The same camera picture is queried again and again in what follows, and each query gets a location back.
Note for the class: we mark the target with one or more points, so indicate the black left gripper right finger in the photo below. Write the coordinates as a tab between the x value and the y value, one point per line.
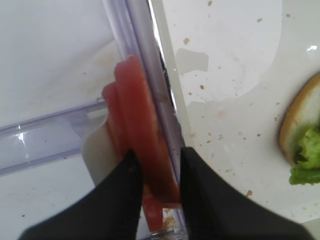
214	210

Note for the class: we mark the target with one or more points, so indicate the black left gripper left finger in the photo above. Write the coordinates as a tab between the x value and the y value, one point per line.
111	211

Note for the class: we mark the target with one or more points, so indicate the tomato slice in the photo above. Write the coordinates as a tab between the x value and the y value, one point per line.
143	130

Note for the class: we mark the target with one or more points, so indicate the white round plate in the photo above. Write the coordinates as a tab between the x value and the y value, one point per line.
265	169

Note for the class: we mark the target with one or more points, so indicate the remaining tomato slices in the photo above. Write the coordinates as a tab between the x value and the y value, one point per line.
116	125

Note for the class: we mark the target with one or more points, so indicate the lettuce leaf on bun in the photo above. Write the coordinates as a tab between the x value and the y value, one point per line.
307	159

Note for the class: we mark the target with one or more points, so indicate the bottom bun on plate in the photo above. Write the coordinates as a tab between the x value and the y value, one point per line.
302	114

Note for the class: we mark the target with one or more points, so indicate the cream metal tray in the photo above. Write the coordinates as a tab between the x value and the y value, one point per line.
221	51

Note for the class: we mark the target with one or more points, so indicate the clear rail behind tomatoes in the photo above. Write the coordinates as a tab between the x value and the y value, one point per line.
51	137

